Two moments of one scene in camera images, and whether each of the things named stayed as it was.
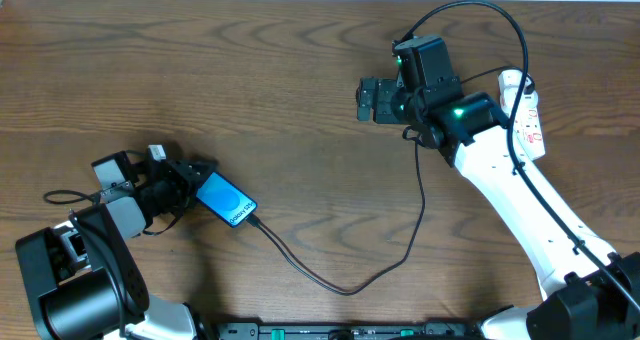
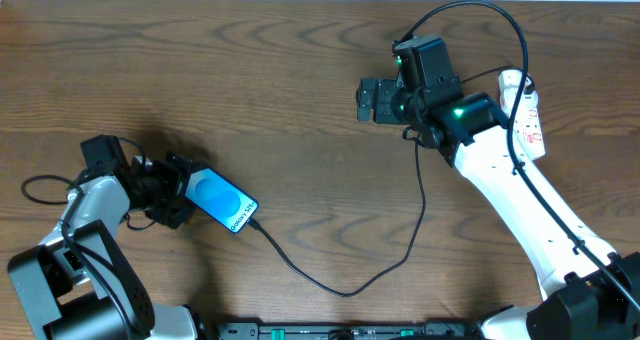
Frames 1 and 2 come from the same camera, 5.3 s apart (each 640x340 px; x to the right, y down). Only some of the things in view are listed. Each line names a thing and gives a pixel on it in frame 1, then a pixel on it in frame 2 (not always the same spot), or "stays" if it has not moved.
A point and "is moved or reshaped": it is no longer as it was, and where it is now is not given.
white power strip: (527, 118) stays
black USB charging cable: (407, 249) to (388, 273)
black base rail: (429, 330) stays
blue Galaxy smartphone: (226, 199) is moved or reshaped
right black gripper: (379, 100) stays
